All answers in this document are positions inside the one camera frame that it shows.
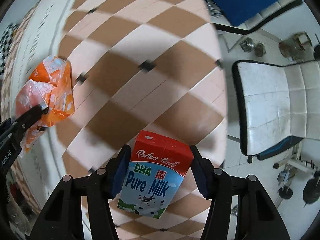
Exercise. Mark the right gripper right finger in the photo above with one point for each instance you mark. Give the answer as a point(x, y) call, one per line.
point(258, 217)

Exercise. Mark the orange plastic bag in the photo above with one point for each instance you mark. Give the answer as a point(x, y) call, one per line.
point(49, 86)

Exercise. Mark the white padded chair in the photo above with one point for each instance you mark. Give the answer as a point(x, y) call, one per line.
point(278, 106)

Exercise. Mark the blue cushioned chair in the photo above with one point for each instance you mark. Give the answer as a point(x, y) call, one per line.
point(246, 16)

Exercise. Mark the checkered black white cloth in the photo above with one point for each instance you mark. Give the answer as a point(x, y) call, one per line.
point(6, 41)

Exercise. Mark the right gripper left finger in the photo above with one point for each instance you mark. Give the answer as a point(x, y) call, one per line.
point(61, 216)

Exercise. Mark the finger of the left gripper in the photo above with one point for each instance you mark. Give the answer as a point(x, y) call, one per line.
point(15, 129)

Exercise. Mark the dumbbell on floor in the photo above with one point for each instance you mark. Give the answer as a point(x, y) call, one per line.
point(248, 46)

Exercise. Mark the checkered tablecloth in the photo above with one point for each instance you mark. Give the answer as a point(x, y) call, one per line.
point(136, 65)

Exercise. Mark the milk carton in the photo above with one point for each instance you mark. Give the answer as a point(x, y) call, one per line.
point(157, 168)

